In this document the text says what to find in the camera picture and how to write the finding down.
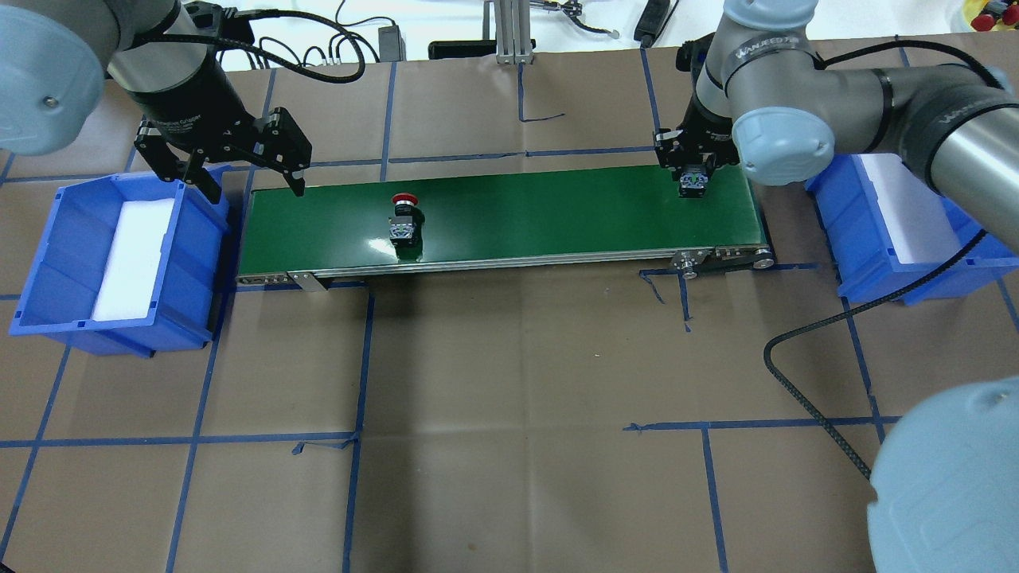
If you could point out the left blue plastic bin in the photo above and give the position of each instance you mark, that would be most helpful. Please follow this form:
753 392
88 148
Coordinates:
64 279

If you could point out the white foam pad left bin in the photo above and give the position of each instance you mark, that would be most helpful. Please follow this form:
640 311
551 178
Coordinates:
133 261

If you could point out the blue plastic bin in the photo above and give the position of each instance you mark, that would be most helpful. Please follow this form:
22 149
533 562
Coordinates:
885 227
64 279

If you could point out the white foam pad right bin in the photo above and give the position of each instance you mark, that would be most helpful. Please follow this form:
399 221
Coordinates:
914 215

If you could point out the right blue plastic bin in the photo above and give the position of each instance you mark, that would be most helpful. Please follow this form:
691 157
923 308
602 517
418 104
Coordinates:
885 227

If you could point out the yellow plate of buttons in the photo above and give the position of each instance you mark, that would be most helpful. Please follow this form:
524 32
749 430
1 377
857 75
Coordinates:
986 16

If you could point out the white foam pad bin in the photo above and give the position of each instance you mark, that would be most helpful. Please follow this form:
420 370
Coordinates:
914 215
133 261

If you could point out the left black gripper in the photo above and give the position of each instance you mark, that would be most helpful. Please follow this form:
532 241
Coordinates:
185 95

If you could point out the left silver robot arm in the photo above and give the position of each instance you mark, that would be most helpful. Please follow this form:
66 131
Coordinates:
57 56

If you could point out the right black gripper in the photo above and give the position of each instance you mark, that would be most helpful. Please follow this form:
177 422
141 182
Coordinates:
711 125

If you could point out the black power adapter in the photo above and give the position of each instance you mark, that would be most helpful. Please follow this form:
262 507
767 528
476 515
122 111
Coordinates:
391 45

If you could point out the aluminium frame post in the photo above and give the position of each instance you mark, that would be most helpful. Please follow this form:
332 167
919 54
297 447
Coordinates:
508 24

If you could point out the red push button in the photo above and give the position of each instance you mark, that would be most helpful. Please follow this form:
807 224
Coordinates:
406 225

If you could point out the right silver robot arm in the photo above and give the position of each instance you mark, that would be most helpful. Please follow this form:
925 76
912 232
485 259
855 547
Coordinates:
763 100

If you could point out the green conveyor belt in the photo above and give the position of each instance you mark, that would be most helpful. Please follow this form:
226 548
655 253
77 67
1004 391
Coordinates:
505 220

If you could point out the yellow push button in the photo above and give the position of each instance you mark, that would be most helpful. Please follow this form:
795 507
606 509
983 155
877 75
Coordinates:
693 181

